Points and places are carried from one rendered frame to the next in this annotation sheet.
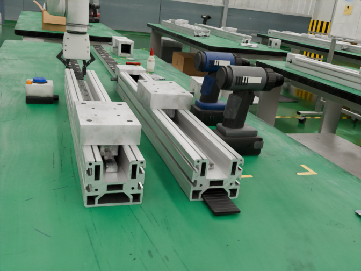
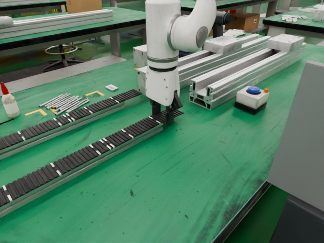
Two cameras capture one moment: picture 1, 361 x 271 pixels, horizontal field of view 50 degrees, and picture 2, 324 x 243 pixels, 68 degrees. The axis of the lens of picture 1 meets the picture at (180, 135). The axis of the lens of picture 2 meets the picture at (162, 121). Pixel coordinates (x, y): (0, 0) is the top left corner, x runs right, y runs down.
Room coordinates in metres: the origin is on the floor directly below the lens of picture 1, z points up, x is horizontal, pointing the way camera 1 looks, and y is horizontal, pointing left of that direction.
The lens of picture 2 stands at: (1.77, 1.02, 1.20)
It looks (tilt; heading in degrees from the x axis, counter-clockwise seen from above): 33 degrees down; 247
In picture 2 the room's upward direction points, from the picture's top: straight up
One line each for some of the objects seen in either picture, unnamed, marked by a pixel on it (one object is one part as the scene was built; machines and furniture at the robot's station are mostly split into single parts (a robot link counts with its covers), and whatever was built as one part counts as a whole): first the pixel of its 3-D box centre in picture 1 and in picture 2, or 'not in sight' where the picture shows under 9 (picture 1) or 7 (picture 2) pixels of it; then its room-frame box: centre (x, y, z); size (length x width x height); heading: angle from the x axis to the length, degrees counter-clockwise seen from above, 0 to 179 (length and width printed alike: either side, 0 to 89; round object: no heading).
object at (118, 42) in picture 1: (122, 47); not in sight; (2.37, 0.42, 0.83); 0.11 x 0.10 x 0.10; 114
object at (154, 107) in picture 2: (86, 68); (153, 105); (1.53, 0.40, 0.83); 0.03 x 0.03 x 0.07; 20
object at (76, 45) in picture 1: (76, 44); (162, 81); (1.51, 0.44, 0.93); 0.10 x 0.07 x 0.11; 110
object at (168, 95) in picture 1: (162, 98); (222, 47); (1.03, 0.06, 0.87); 0.16 x 0.11 x 0.07; 20
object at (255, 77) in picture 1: (250, 110); (211, 32); (0.95, -0.17, 0.89); 0.20 x 0.08 x 0.22; 112
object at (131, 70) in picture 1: (127, 79); (156, 82); (1.45, 0.23, 0.83); 0.12 x 0.09 x 0.10; 110
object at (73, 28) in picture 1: (77, 27); (162, 59); (1.51, 0.44, 0.99); 0.09 x 0.08 x 0.03; 110
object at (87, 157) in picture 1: (91, 114); (257, 67); (0.97, 0.24, 0.82); 0.80 x 0.10 x 0.09; 20
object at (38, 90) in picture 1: (42, 91); (249, 98); (1.19, 0.45, 0.81); 0.10 x 0.08 x 0.06; 110
